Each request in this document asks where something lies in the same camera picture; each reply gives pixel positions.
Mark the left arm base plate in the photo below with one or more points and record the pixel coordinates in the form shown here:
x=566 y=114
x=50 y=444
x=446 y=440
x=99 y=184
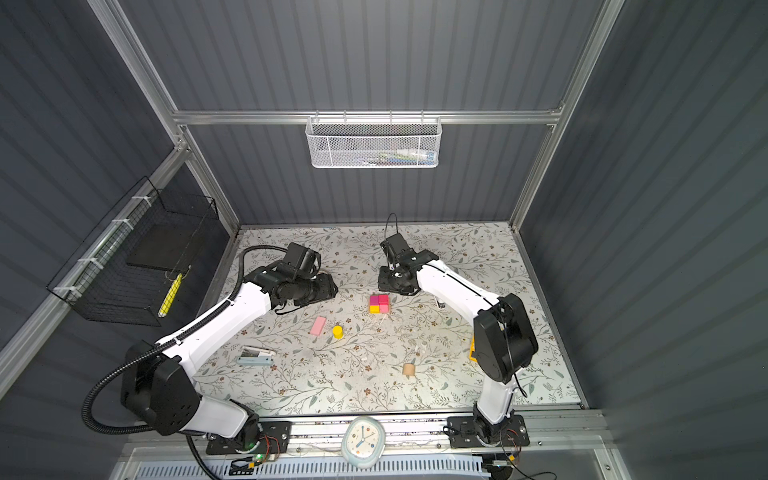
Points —
x=268 y=438

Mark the black foam pad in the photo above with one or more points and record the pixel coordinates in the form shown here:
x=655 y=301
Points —
x=168 y=248

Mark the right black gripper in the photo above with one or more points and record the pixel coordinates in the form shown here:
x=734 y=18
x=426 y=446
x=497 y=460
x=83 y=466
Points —
x=384 y=282

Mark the yellow cylinder block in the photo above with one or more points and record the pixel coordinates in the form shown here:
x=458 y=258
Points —
x=338 y=332

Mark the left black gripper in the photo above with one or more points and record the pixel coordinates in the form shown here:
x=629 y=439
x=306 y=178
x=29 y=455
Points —
x=328 y=289

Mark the light pink rectangular block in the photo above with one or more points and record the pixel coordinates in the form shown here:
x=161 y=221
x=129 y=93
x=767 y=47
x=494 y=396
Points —
x=318 y=326

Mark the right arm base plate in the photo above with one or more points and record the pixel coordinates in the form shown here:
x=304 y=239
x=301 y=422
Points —
x=475 y=432

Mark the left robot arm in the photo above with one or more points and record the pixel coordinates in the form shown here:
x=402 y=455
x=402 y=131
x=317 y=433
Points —
x=158 y=385

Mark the light blue stapler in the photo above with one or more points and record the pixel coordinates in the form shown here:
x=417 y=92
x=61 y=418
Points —
x=255 y=356

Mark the white round clock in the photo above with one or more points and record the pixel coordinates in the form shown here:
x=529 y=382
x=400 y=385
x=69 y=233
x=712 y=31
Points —
x=363 y=442

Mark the yellow marker pen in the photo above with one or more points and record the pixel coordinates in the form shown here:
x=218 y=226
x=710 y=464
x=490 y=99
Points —
x=170 y=296

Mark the white wire mesh basket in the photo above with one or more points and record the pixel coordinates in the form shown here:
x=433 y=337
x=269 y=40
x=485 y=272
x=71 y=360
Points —
x=379 y=145

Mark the black wire basket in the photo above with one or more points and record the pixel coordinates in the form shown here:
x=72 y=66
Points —
x=133 y=271

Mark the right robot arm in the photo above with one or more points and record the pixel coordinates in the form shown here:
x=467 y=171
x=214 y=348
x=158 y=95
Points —
x=504 y=340

